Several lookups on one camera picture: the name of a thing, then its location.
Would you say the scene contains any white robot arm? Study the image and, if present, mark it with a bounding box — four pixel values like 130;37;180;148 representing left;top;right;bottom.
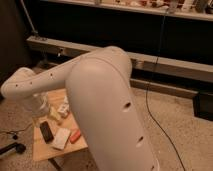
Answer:
1;46;160;171

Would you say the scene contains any yellow sponge piece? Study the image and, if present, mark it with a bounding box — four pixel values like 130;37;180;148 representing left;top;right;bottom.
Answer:
49;107;62;124

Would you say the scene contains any orange carrot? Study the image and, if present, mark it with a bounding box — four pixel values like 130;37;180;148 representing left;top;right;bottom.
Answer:
69;130;81;144

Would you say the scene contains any white paper cup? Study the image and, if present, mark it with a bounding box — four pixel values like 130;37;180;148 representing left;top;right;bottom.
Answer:
40;93;50;115

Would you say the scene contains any white rectangular box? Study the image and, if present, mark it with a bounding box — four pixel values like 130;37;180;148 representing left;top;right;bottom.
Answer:
52;128;71;150

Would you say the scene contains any wooden table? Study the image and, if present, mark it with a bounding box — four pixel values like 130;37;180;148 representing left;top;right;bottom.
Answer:
33;89;87;171

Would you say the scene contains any black smartphone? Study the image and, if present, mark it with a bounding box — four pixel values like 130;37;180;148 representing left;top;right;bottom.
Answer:
40;121;54;143

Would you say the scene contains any black cylindrical floor object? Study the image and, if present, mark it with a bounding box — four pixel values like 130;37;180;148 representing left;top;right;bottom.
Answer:
0;142;26;155

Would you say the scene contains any upper shelf with items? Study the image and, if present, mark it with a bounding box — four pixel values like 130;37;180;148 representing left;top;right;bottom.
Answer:
42;0;213;22

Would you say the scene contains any black hanging cable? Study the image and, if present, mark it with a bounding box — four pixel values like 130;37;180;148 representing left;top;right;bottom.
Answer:
145;7;186;171

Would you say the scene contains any metal shelf rail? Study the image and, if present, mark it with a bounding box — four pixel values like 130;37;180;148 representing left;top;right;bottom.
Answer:
27;36;213;83

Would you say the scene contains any black floor cable with plug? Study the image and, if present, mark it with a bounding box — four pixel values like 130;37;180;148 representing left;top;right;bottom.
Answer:
0;121;35;141

